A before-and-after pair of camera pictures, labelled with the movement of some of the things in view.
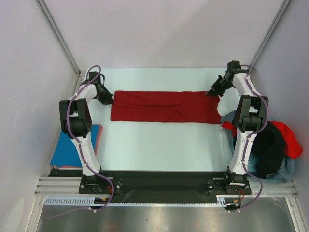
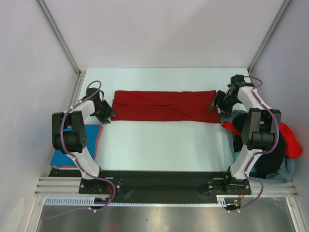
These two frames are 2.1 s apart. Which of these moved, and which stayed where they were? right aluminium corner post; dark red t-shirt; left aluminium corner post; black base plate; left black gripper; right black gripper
Moved: right black gripper; left black gripper
Stayed: left aluminium corner post; black base plate; right aluminium corner post; dark red t-shirt
